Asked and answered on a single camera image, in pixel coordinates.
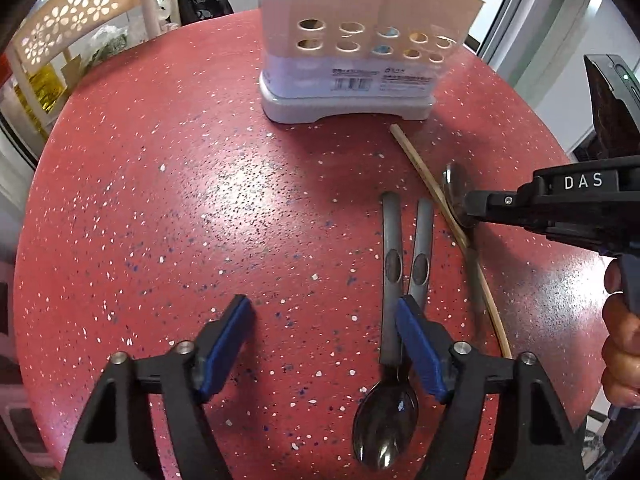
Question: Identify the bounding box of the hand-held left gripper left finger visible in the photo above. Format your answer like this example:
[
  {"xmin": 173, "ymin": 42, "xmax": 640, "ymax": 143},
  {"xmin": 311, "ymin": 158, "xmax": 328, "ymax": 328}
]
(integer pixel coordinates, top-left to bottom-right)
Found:
[{"xmin": 60, "ymin": 294, "xmax": 257, "ymax": 480}]

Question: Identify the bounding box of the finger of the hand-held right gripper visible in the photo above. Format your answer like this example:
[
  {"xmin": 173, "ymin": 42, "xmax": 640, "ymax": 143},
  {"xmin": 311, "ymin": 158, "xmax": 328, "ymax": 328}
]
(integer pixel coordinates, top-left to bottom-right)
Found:
[{"xmin": 461, "ymin": 186, "xmax": 540, "ymax": 227}]

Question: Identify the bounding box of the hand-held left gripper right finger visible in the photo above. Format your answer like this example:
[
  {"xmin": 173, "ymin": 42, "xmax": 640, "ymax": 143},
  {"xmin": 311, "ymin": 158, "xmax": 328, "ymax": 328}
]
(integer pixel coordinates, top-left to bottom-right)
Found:
[{"xmin": 394, "ymin": 294, "xmax": 587, "ymax": 480}]

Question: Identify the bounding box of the bamboo chopstick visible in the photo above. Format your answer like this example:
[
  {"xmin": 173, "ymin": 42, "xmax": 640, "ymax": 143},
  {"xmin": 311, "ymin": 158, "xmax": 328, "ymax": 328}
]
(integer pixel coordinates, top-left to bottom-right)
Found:
[{"xmin": 390, "ymin": 124, "xmax": 512, "ymax": 360}]

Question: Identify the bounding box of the pink utensil holder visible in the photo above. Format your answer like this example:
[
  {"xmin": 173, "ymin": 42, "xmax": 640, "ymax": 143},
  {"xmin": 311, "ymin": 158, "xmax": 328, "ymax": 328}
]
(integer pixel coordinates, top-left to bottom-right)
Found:
[{"xmin": 256, "ymin": 0, "xmax": 487, "ymax": 125}]

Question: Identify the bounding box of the person's right hand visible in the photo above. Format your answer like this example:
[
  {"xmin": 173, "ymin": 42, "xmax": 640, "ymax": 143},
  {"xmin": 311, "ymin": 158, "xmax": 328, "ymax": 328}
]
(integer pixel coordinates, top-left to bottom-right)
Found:
[{"xmin": 601, "ymin": 259, "xmax": 640, "ymax": 407}]

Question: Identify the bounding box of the yellow cooking oil bottle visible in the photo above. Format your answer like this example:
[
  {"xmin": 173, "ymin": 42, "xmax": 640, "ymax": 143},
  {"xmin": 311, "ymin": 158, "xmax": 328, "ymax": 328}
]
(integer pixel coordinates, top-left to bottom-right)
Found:
[{"xmin": 14, "ymin": 62, "xmax": 68, "ymax": 123}]

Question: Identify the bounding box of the bag of green vegetables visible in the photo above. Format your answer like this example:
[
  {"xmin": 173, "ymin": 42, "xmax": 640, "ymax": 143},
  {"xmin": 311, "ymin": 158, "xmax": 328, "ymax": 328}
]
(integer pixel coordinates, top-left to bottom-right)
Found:
[{"xmin": 80, "ymin": 24, "xmax": 132, "ymax": 68}]

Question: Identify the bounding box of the grey sliding door frame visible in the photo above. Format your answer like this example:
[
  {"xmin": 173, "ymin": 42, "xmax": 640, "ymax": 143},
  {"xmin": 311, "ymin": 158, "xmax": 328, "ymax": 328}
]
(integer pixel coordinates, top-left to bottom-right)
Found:
[{"xmin": 475, "ymin": 0, "xmax": 611, "ymax": 161}]

